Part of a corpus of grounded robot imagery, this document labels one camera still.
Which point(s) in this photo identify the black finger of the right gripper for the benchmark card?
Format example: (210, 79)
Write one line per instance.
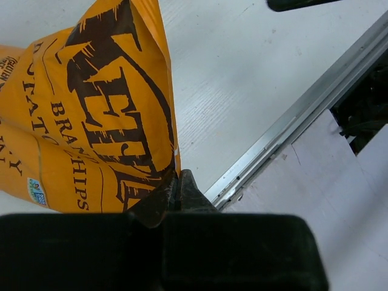
(287, 5)

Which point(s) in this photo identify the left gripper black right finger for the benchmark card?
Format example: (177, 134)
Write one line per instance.
(204, 249)

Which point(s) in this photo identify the aluminium table edge rail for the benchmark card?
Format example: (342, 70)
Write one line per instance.
(334, 84)

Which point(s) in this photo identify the orange Kettle chips bag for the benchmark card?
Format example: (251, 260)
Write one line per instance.
(87, 114)

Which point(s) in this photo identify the white front cover paper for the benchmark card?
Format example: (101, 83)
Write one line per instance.
(341, 195)

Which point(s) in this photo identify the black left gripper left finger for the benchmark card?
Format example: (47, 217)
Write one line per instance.
(95, 251)

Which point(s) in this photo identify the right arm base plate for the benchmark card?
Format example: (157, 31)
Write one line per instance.
(362, 112)

